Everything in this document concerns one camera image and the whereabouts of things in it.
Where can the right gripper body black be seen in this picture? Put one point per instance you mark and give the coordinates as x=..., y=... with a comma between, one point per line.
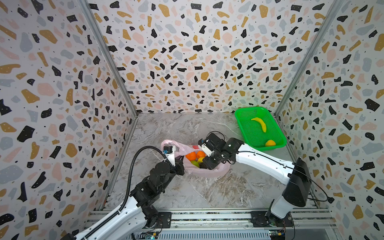
x=219, y=153

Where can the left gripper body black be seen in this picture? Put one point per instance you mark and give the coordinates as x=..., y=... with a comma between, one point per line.
x=171, y=174

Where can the pink plastic bag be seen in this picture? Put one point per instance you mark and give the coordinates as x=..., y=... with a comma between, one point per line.
x=182, y=150

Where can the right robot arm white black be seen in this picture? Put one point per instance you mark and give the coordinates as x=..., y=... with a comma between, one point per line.
x=295, y=176

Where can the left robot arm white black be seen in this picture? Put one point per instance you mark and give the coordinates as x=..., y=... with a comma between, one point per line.
x=138, y=212

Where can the green fruit in bag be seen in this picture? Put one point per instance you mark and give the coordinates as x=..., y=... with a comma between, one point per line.
x=195, y=163

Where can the orange fruit in bag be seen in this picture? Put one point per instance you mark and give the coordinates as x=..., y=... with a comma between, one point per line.
x=191, y=156

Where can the orange fruit in basket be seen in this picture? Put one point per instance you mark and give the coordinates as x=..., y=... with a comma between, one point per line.
x=270, y=143

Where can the green plastic basket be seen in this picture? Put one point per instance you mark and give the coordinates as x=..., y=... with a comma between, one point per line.
x=252, y=131

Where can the yellow banana in basket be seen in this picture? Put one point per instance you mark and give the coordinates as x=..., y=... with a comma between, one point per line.
x=262, y=123

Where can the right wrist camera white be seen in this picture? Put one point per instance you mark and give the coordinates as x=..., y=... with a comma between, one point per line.
x=207, y=147

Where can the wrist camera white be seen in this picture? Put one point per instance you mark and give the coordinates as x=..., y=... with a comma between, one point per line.
x=169, y=152
x=207, y=147

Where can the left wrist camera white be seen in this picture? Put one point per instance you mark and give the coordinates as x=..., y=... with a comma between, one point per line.
x=169, y=152

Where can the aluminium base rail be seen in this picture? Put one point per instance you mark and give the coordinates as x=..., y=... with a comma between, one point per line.
x=232, y=224

